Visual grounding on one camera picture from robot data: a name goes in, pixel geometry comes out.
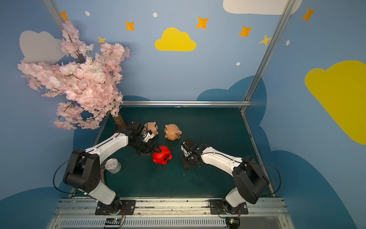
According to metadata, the red piggy bank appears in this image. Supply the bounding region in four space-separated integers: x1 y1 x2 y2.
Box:
152 146 173 165

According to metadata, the right small circuit board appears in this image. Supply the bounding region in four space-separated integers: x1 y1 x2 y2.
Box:
226 218 240 229

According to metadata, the aluminium back frame bar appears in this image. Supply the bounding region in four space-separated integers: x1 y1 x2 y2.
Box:
122 100 251 107

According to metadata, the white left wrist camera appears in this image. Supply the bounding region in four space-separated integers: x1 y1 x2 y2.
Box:
143 130 155 142

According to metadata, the aluminium left corner post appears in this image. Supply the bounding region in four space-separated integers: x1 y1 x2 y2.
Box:
43 0 86 63

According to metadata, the small circuit board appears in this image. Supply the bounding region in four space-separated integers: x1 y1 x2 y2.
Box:
103 218 123 229
226 218 240 229

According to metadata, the aluminium right corner post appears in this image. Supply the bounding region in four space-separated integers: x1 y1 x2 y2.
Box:
240 0 296 114

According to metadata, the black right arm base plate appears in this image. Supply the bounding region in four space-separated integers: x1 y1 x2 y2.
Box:
208 199 248 215

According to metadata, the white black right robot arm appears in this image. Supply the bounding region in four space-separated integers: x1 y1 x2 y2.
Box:
181 138 270 215

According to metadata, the aluminium corner post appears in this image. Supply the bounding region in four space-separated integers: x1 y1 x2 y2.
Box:
240 0 296 114
43 0 86 63

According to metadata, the pink piggy bank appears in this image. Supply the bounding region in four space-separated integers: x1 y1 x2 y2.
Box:
143 122 159 136

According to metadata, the aluminium front rail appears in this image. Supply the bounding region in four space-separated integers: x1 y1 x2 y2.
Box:
48 198 294 229

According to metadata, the pink cherry blossom tree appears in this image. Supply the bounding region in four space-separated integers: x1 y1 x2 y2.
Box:
18 21 131 130

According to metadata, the clear round plastic jar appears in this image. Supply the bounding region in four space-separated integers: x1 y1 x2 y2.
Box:
104 158 122 174

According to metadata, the left small circuit board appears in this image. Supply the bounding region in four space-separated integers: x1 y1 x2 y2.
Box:
103 218 123 229

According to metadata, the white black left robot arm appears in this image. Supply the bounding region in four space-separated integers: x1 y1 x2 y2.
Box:
63 122 159 215

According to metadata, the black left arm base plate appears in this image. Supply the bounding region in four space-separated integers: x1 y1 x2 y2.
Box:
95 199 136 216

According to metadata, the peach piggy bank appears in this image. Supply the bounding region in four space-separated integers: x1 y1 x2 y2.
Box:
165 124 182 141

